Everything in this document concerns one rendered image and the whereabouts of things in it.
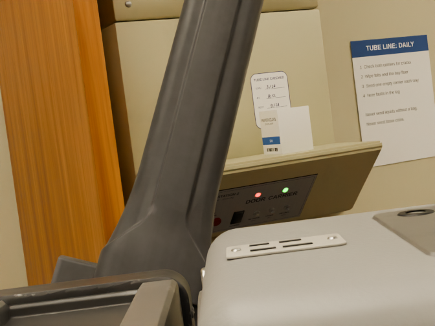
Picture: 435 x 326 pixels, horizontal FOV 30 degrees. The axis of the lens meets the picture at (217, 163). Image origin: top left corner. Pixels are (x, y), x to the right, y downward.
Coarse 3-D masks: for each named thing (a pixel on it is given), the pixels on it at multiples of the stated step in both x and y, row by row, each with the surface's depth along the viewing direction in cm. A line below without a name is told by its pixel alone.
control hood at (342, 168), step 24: (336, 144) 116; (360, 144) 110; (240, 168) 101; (264, 168) 103; (288, 168) 105; (312, 168) 108; (336, 168) 110; (360, 168) 112; (312, 192) 112; (336, 192) 114; (312, 216) 116
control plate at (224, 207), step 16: (304, 176) 108; (224, 192) 103; (240, 192) 105; (256, 192) 106; (272, 192) 108; (288, 192) 109; (304, 192) 111; (224, 208) 106; (240, 208) 107; (256, 208) 109; (224, 224) 108; (240, 224) 110
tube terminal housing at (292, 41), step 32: (128, 32) 107; (160, 32) 109; (256, 32) 116; (288, 32) 118; (320, 32) 120; (128, 64) 107; (160, 64) 109; (256, 64) 116; (288, 64) 118; (320, 64) 120; (128, 96) 107; (320, 96) 120; (128, 128) 107; (320, 128) 120; (128, 160) 109; (128, 192) 111
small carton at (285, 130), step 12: (288, 108) 108; (300, 108) 109; (264, 120) 111; (276, 120) 108; (288, 120) 108; (300, 120) 109; (264, 132) 111; (276, 132) 108; (288, 132) 108; (300, 132) 109; (264, 144) 112; (276, 144) 109; (288, 144) 108; (300, 144) 109; (312, 144) 110
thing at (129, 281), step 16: (144, 272) 32; (160, 272) 32; (176, 272) 32; (16, 288) 32; (32, 288) 32; (48, 288) 31; (64, 288) 31; (80, 288) 31; (96, 288) 31; (112, 288) 31; (128, 288) 31; (16, 304) 31; (192, 320) 31
